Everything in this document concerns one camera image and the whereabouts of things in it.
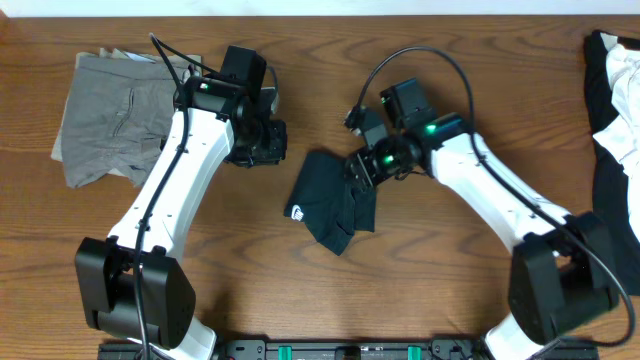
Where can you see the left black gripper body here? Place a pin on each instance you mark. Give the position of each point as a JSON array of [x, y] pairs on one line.
[[266, 145]]

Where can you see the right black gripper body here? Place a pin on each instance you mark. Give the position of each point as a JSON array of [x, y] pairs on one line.
[[383, 163]]

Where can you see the dark navy t-shirt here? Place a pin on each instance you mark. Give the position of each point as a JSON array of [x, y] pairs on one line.
[[331, 208]]

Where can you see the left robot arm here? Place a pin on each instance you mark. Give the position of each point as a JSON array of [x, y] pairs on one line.
[[132, 284]]

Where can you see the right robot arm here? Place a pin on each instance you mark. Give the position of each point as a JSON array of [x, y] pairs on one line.
[[562, 271]]

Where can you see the black and white garment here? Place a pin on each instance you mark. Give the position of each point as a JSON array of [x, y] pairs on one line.
[[611, 91]]

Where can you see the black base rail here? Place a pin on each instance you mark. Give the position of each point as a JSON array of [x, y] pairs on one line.
[[437, 349]]

